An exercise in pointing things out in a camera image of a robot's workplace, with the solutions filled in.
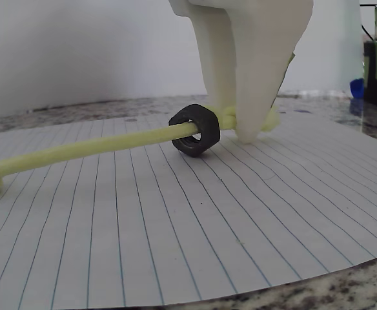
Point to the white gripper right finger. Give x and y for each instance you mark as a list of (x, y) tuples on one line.
[(269, 48)]

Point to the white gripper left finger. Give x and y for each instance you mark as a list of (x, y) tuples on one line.
[(212, 48)]

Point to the black hex nut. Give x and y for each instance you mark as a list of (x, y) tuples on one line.
[(208, 126)]

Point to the blue tape piece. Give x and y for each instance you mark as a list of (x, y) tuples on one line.
[(356, 88)]

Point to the lined paper sheet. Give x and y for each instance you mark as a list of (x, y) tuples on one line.
[(175, 226)]

